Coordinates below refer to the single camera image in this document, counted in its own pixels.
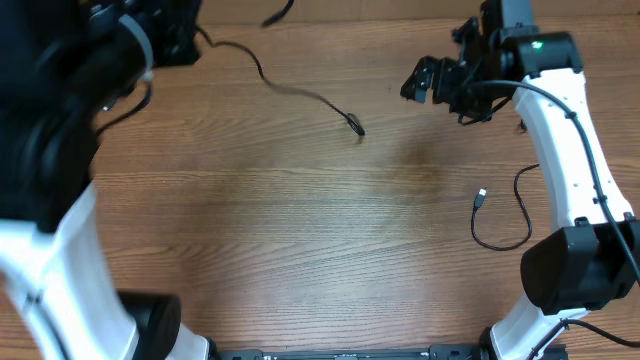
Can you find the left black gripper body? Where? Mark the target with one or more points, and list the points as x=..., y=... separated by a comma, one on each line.
x=165, y=49

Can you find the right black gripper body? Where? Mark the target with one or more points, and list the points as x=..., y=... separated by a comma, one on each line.
x=446, y=79

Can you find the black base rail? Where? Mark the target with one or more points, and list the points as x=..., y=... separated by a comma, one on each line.
x=345, y=354

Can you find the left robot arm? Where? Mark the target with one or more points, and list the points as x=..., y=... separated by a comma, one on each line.
x=62, y=63

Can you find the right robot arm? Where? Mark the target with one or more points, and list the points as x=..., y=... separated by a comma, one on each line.
x=591, y=256

